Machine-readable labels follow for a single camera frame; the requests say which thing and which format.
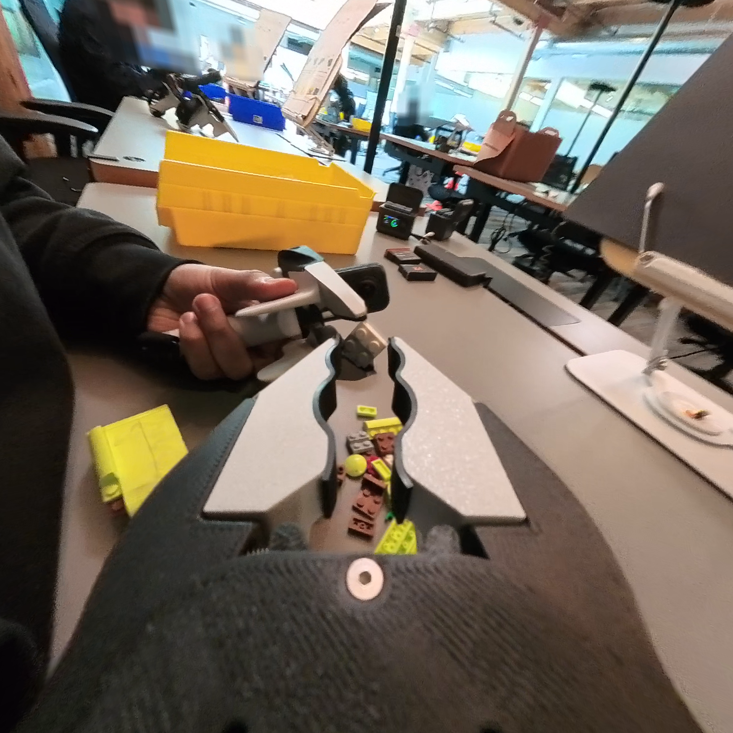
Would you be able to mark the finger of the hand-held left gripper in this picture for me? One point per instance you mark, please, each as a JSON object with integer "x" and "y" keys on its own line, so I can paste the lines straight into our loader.
{"x": 338, "y": 292}
{"x": 355, "y": 369}

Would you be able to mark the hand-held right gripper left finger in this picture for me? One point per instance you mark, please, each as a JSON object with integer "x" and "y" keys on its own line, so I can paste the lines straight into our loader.
{"x": 263, "y": 458}

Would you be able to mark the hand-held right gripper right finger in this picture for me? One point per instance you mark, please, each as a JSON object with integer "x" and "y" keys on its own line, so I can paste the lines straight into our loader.
{"x": 458, "y": 458}

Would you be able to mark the light grey brick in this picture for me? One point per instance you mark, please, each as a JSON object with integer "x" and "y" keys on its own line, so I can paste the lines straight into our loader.
{"x": 366, "y": 341}

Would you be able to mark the small lime plate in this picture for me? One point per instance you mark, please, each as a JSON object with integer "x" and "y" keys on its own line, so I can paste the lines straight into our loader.
{"x": 367, "y": 410}

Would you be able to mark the lime dome piece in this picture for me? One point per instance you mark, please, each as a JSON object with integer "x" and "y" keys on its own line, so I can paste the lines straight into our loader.
{"x": 355, "y": 465}

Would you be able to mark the small brown plate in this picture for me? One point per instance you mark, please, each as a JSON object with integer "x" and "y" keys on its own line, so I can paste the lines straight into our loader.
{"x": 362, "y": 527}
{"x": 367, "y": 503}

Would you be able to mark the large lime brick assembly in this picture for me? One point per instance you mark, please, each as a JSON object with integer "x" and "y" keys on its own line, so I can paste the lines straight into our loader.
{"x": 137, "y": 452}

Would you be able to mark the person's left hand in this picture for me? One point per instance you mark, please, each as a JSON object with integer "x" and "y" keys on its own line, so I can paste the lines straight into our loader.
{"x": 212, "y": 298}

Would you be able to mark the small grey plate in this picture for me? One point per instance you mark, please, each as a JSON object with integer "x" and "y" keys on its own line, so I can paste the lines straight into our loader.
{"x": 359, "y": 442}

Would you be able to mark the black charger case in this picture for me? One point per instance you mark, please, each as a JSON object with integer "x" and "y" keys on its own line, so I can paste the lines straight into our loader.
{"x": 398, "y": 212}

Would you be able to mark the black flat device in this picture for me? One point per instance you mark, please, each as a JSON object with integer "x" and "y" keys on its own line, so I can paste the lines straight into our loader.
{"x": 452, "y": 264}

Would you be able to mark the pile of loose toy bricks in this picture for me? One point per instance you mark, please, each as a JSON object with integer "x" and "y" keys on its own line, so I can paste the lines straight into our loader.
{"x": 401, "y": 538}

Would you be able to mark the black storage case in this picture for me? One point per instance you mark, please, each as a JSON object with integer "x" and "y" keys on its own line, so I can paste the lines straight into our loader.
{"x": 449, "y": 220}

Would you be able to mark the yellow box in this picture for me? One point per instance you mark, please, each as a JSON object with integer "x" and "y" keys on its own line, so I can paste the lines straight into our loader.
{"x": 257, "y": 200}

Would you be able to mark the white monitor stand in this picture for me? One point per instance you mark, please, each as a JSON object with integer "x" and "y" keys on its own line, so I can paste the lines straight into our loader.
{"x": 618, "y": 383}

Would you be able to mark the blue plastic bin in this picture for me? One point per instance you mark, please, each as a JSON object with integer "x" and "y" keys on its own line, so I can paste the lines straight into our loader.
{"x": 255, "y": 111}

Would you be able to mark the black support pole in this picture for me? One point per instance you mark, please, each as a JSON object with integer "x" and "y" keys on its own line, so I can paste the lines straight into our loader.
{"x": 385, "y": 86}

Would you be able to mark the brown leather bag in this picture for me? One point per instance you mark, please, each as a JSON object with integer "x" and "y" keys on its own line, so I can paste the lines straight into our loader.
{"x": 521, "y": 152}

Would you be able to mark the light wooden panel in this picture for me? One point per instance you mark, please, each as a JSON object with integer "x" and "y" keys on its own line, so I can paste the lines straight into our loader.
{"x": 263, "y": 46}
{"x": 326, "y": 63}

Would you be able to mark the small yellow black object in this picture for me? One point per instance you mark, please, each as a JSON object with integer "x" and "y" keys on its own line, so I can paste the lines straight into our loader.
{"x": 697, "y": 413}

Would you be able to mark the white desk with wooden edge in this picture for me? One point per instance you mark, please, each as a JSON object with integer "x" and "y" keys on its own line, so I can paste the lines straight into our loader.
{"x": 131, "y": 137}

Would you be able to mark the black floor lamp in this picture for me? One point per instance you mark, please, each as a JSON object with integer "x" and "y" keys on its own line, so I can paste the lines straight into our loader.
{"x": 630, "y": 103}
{"x": 601, "y": 89}

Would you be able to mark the black monitor screen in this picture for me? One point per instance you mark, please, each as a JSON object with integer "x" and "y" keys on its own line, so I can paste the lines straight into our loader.
{"x": 676, "y": 172}

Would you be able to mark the black office chair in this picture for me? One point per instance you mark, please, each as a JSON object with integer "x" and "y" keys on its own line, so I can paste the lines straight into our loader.
{"x": 51, "y": 120}

